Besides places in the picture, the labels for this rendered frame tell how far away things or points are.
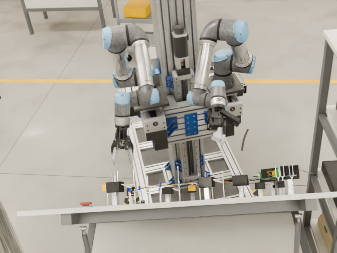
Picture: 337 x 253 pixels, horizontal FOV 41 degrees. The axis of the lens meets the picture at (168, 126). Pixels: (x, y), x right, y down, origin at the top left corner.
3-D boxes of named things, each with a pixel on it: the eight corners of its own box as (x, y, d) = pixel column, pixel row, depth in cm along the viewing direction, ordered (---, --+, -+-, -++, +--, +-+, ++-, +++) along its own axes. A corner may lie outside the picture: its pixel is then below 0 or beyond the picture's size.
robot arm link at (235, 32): (235, 57, 293) (219, 13, 244) (258, 59, 288) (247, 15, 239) (231, 75, 291) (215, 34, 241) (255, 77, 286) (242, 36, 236)
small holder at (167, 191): (181, 202, 196) (180, 185, 198) (161, 204, 200) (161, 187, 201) (184, 202, 201) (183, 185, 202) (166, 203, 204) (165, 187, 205)
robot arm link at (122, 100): (130, 91, 222) (130, 94, 214) (130, 113, 225) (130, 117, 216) (114, 91, 221) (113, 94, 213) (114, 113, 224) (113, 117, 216)
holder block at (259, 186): (276, 197, 205) (274, 180, 207) (256, 198, 208) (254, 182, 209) (276, 197, 210) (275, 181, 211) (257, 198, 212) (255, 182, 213)
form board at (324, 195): (298, 200, 252) (298, 196, 252) (362, 195, 152) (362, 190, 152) (88, 212, 259) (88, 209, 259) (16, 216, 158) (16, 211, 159)
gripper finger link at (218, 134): (212, 145, 219) (211, 128, 224) (224, 146, 220) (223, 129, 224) (213, 142, 216) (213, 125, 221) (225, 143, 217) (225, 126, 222)
